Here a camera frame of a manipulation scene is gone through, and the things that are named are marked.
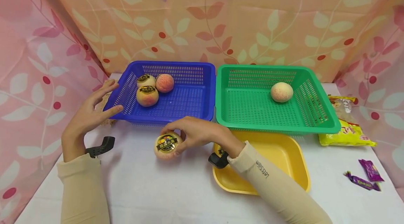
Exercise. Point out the person's right hand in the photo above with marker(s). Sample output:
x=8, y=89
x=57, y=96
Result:
x=208, y=134

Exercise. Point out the person's left hand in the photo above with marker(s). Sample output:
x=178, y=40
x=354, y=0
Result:
x=82, y=122

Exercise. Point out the person's right thumb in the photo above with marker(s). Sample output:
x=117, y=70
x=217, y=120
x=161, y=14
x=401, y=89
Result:
x=182, y=147

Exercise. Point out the person's left thumb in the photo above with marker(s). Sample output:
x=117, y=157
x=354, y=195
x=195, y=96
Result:
x=111, y=112

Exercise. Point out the person's right index finger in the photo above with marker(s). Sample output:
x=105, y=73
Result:
x=173, y=126

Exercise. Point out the person's left fingers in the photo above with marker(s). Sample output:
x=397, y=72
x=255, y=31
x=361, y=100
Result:
x=108, y=82

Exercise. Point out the person's left index finger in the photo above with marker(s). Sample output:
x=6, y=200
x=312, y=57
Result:
x=103, y=93

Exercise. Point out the labelled peach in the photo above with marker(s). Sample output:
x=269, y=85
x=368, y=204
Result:
x=165, y=146
x=145, y=80
x=147, y=96

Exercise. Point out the person's right forearm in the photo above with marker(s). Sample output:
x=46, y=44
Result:
x=277, y=192

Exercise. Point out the person's left forearm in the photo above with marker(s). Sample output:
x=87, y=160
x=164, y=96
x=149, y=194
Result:
x=82, y=192

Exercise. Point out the blue plastic basket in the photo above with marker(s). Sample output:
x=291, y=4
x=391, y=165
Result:
x=186, y=106

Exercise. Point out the black wrist band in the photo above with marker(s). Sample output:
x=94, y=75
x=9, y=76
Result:
x=218, y=160
x=100, y=146

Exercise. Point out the red speckled peach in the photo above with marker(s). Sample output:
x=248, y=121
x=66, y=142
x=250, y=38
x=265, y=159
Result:
x=165, y=83

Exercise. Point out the green plastic basket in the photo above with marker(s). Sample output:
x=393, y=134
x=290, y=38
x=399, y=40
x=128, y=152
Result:
x=252, y=111

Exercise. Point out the yellow plastic tray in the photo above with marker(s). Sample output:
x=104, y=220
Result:
x=281, y=150

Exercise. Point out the pale speckled peach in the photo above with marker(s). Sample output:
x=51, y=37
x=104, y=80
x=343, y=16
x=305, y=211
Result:
x=281, y=92

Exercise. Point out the clear snack packet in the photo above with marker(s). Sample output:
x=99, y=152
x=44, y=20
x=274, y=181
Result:
x=342, y=106

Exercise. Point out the yellow snack packet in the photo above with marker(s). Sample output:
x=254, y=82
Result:
x=348, y=135

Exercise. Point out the purple wrapped candy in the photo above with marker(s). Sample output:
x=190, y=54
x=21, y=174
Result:
x=361, y=182
x=371, y=170

